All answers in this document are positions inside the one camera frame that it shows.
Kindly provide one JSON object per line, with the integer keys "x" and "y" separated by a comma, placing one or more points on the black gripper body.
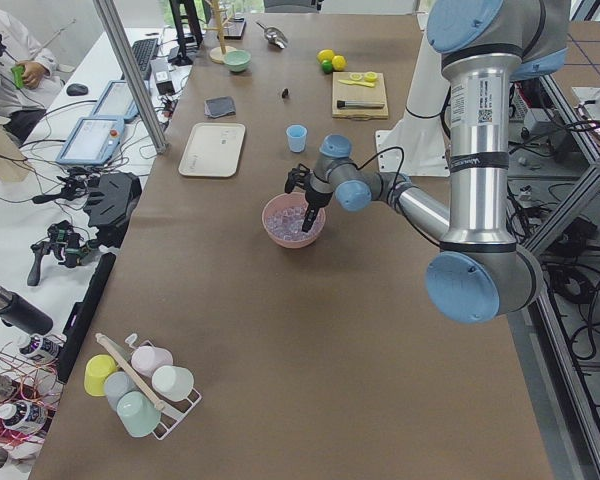
{"x": 313, "y": 201}

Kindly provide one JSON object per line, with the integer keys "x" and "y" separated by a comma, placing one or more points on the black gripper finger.
{"x": 312, "y": 219}
{"x": 306, "y": 222}

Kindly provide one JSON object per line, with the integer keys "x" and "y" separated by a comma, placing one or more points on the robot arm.
{"x": 481, "y": 271}

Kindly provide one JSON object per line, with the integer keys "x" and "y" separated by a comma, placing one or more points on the pile of clear ice cubes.
{"x": 286, "y": 224}

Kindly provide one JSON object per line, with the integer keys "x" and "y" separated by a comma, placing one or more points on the light blue plastic cup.
{"x": 296, "y": 137}

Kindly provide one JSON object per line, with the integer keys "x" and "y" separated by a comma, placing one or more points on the steel ice scoop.
{"x": 273, "y": 36}

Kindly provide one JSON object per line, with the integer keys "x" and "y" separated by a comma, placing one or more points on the wooden cup tree stand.
{"x": 218, "y": 54}

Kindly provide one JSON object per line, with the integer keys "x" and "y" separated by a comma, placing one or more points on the white cup on rack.
{"x": 173, "y": 382}

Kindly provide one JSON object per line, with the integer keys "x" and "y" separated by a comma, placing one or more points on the pink cup on rack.
{"x": 146, "y": 359}

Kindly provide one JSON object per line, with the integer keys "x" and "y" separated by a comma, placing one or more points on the grey cup on rack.
{"x": 116, "y": 386}

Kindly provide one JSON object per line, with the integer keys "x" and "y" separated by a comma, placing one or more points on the yellow cup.
{"x": 97, "y": 370}

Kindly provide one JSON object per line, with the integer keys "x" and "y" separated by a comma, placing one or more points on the mint cup on rack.
{"x": 138, "y": 414}

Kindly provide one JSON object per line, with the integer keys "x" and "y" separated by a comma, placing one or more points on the pink bowl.
{"x": 286, "y": 200}

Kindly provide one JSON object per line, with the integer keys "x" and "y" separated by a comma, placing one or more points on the steel muddler black tip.
{"x": 349, "y": 104}

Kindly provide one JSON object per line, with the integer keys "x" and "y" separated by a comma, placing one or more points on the wooden cutting board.
{"x": 358, "y": 93}

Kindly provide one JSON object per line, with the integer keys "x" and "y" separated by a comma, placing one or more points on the cream rabbit tray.
{"x": 212, "y": 150}

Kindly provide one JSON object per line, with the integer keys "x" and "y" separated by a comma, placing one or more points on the yellow plastic knife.
{"x": 365, "y": 84}

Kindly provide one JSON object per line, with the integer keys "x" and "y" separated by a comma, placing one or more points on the lemon half upper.
{"x": 371, "y": 77}

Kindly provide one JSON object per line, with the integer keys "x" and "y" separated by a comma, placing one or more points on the green lime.
{"x": 327, "y": 67}

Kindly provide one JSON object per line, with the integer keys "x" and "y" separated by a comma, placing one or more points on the yellow lemon near board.
{"x": 339, "y": 63}

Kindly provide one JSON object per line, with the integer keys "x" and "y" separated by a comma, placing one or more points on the grey folded cloth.
{"x": 219, "y": 107}

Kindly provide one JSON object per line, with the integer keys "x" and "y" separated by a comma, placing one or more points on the yellow lemon outer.
{"x": 325, "y": 55}

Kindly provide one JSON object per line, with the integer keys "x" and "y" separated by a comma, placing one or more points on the mint green bowl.
{"x": 237, "y": 61}

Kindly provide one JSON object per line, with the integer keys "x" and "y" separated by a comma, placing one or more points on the teach pendant far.
{"x": 116, "y": 100}

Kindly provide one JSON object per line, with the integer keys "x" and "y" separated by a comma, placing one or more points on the teach pendant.
{"x": 116, "y": 100}
{"x": 92, "y": 141}

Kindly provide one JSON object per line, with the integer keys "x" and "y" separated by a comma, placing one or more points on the black keyboard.
{"x": 144, "y": 51}

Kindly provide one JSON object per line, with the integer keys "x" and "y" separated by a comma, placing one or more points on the teach pendant near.
{"x": 92, "y": 141}

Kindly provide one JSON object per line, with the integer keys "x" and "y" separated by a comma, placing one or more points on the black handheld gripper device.
{"x": 66, "y": 246}

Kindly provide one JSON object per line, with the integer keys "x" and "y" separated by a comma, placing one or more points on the black bar on table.
{"x": 79, "y": 321}

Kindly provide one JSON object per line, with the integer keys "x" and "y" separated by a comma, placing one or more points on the black computer mouse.
{"x": 77, "y": 89}

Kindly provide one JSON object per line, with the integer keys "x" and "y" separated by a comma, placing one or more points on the black thermos bottle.
{"x": 15, "y": 311}

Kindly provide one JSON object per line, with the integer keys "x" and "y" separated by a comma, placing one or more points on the seated person white shirt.
{"x": 28, "y": 80}

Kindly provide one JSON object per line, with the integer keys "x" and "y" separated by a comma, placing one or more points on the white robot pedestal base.
{"x": 416, "y": 144}

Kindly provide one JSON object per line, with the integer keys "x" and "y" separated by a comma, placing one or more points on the white wire cup rack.
{"x": 172, "y": 413}

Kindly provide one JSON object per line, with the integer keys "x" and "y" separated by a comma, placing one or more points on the aluminium frame post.
{"x": 116, "y": 34}

